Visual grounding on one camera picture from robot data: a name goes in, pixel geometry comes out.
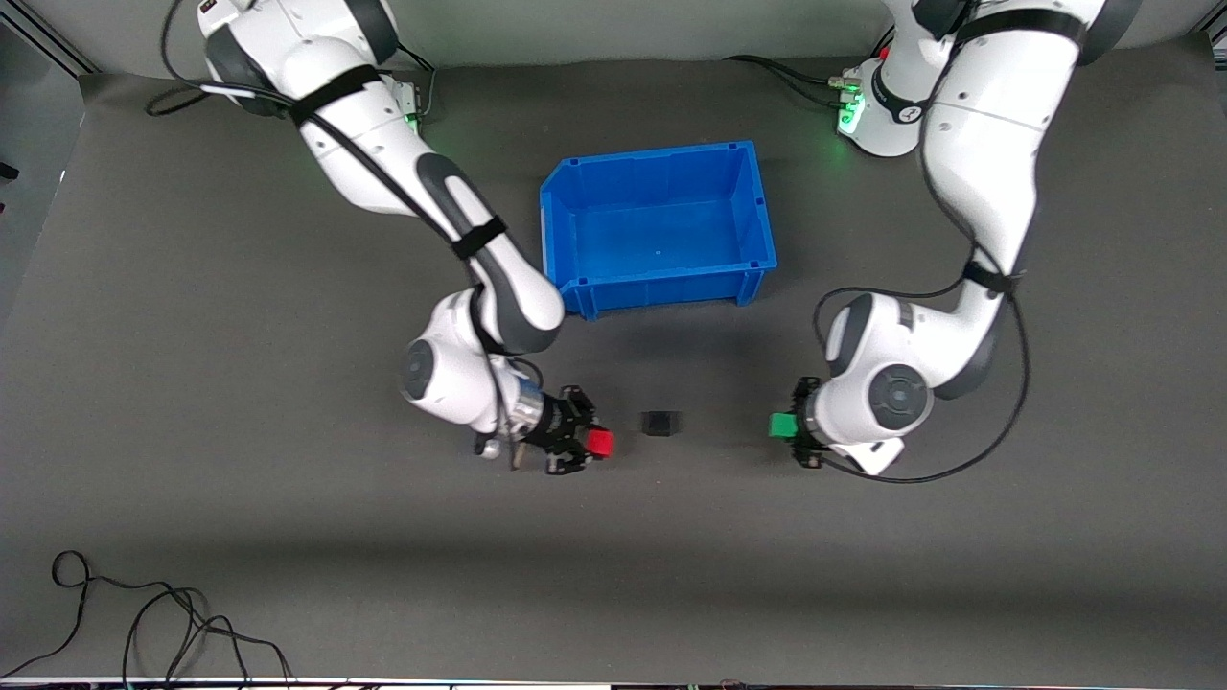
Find thin black loose cable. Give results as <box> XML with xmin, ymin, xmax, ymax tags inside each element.
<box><xmin>0</xmin><ymin>550</ymin><xmax>293</xmax><ymax>683</ymax></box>

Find dark grey table mat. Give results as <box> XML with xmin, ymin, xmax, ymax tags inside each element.
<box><xmin>0</xmin><ymin>34</ymin><xmax>1227</xmax><ymax>683</ymax></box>

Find blue plastic storage bin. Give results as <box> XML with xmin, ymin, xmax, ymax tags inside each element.
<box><xmin>539</xmin><ymin>141</ymin><xmax>779</xmax><ymax>320</ymax></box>

